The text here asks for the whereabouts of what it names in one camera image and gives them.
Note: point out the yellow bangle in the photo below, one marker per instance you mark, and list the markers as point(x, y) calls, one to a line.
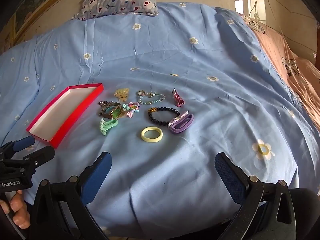
point(142, 134)

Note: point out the blue floral bedsheet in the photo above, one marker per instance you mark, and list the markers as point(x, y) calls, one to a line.
point(175, 55)

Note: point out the red jewelry box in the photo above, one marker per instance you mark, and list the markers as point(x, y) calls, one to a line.
point(62, 112)

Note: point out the person's left hand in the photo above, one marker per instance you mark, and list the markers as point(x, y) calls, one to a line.
point(18, 212)

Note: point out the wooden bed headboard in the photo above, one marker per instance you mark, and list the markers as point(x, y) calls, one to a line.
point(30, 12)

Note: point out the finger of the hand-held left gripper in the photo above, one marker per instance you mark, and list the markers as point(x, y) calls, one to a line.
point(23, 142)
point(42, 155)

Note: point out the white purple hair clip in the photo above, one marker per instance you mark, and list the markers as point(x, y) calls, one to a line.
point(183, 115)

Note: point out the pink printed quilt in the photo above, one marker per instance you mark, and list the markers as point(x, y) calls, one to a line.
point(280, 50)

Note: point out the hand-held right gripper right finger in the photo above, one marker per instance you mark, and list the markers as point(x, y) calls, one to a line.
point(230, 177)

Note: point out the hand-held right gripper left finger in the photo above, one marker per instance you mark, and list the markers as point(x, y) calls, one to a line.
point(100, 175)

